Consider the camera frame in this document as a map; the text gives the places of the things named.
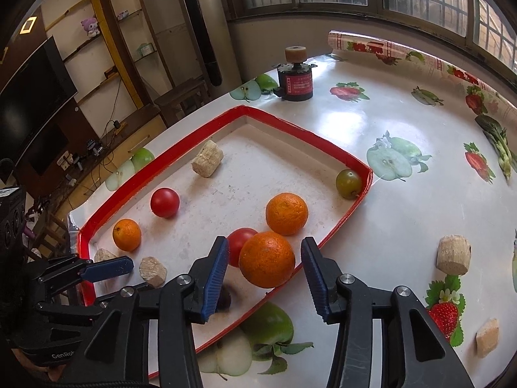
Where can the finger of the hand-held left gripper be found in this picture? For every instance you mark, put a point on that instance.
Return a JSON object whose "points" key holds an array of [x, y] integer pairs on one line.
{"points": [[68, 311], [109, 268]]}

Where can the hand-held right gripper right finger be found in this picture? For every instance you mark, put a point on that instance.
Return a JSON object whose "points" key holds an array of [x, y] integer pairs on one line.
{"points": [[315, 283]]}

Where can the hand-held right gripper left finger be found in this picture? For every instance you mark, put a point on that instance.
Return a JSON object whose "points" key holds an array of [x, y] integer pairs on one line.
{"points": [[214, 279]]}

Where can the sugarcane piece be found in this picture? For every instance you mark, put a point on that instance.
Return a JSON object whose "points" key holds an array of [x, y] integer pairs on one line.
{"points": [[104, 254], [153, 270]]}

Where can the small orange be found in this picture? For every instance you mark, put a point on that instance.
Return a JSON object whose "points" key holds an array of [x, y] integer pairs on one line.
{"points": [[127, 235]]}

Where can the red tomato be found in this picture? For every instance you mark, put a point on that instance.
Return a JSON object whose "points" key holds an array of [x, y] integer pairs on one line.
{"points": [[238, 244], [164, 203]]}

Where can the green tomato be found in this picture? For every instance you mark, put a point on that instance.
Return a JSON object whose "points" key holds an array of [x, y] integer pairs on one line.
{"points": [[348, 184]]}

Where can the red-rimmed white tray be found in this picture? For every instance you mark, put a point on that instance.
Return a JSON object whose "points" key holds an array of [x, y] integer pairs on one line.
{"points": [[242, 169]]}

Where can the cork block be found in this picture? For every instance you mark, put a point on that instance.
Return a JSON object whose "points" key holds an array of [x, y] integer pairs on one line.
{"points": [[453, 254], [207, 158]]}

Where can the dark purple fruit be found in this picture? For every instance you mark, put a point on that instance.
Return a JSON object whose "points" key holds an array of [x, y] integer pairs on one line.
{"points": [[224, 298]]}

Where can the wooden chair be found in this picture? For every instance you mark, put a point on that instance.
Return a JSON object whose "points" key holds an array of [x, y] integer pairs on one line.
{"points": [[52, 230]]}

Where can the white power strip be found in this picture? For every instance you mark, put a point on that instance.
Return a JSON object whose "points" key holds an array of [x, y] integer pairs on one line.
{"points": [[65, 158]]}

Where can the cork block on table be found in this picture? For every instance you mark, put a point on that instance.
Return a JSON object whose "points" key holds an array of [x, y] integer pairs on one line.
{"points": [[453, 254]]}

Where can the wooden television cabinet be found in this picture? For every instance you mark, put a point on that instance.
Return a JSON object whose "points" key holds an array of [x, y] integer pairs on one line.
{"points": [[133, 125]]}

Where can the fruit print tablecloth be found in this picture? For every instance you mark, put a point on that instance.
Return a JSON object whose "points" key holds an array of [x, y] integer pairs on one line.
{"points": [[323, 137]]}

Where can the small cork piece right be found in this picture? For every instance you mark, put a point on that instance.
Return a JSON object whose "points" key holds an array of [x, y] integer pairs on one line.
{"points": [[487, 337]]}

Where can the black television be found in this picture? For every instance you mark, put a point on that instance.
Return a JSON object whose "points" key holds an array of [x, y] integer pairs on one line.
{"points": [[32, 101]]}

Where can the wooden stool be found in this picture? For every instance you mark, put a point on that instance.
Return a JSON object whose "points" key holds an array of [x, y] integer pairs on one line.
{"points": [[181, 97]]}

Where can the small wooden box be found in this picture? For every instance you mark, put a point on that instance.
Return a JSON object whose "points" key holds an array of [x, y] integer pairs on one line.
{"points": [[111, 72]]}

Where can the black motor with cork roller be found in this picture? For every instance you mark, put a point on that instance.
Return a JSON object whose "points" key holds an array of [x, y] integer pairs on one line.
{"points": [[297, 87]]}

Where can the green tissue box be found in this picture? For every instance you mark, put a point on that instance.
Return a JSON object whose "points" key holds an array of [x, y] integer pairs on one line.
{"points": [[145, 50]]}

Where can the purple plush toy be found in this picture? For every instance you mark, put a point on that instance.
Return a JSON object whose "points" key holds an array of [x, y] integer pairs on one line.
{"points": [[91, 26]]}

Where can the black vertical pipe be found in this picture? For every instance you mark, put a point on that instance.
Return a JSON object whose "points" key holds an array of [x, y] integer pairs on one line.
{"points": [[202, 28]]}

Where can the small purple toy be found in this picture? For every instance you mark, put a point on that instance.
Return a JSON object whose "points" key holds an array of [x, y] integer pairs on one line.
{"points": [[123, 15]]}

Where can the wooden wall shelf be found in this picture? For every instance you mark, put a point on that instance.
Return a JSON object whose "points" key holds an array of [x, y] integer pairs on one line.
{"points": [[110, 28]]}

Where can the gold square wall frame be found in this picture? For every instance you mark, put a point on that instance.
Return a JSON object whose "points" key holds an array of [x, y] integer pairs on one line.
{"points": [[23, 25]]}

